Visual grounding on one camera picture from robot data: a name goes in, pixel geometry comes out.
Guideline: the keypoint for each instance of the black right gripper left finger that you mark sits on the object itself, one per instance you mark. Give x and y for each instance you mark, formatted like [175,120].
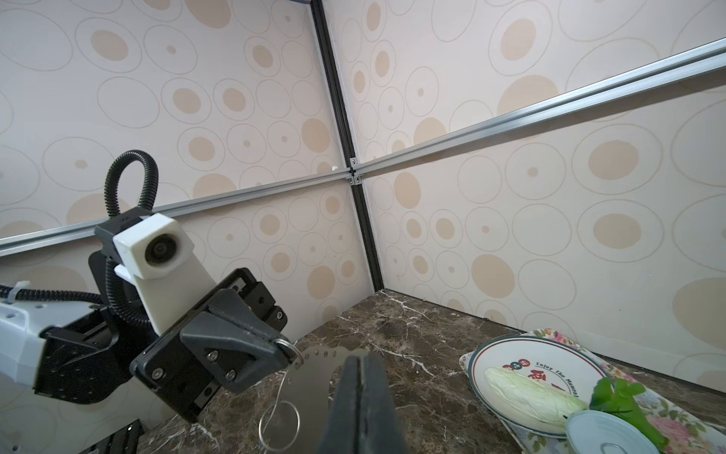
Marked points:
[342,427]

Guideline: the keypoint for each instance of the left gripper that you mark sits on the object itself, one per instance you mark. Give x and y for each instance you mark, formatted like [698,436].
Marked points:
[231,339]

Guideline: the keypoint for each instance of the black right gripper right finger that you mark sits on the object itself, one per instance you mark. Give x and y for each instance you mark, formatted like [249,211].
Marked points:
[379,426]

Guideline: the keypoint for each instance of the metal key organizer plate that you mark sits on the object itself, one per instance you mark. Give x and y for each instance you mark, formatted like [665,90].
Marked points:
[296,421]

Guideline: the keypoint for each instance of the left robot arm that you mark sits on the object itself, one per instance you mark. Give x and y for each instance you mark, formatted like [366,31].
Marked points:
[132,181]

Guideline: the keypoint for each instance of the pale cabbage piece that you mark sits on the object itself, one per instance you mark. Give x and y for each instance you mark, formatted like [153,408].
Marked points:
[545,404]

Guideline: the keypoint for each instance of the white plate with rim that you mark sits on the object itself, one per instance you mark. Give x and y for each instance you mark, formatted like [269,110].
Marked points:
[556,366]

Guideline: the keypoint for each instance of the green tin can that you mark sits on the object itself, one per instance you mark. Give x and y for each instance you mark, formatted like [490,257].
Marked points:
[592,432]

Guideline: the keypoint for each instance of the green leaf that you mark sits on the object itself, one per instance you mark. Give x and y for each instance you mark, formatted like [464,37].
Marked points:
[617,397]

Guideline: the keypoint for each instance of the floral rectangular tray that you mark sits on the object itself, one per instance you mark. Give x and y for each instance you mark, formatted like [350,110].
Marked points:
[686,433]

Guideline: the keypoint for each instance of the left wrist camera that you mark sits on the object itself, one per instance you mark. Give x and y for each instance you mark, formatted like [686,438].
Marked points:
[152,276]

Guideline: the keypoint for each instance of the diagonal aluminium rail left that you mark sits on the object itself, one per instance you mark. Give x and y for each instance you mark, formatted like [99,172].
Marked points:
[51,237]

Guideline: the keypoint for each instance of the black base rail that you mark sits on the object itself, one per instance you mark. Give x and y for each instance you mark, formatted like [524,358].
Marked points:
[123,441]

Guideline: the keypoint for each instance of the horizontal aluminium rail back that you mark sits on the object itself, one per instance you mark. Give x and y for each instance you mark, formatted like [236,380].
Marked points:
[689,64]

